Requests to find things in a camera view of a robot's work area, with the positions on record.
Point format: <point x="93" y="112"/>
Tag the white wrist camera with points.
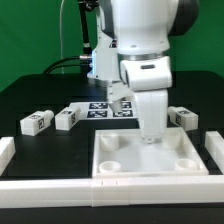
<point x="146" y="75"/>

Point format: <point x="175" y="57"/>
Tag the white fence frame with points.
<point x="112" y="191"/>

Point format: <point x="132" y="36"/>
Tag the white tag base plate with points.
<point x="102" y="111"/>

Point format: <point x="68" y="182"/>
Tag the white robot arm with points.
<point x="131" y="58"/>

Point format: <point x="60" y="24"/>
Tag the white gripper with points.
<point x="151" y="107"/>

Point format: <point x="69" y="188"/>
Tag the white square tabletop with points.
<point x="123" y="153"/>

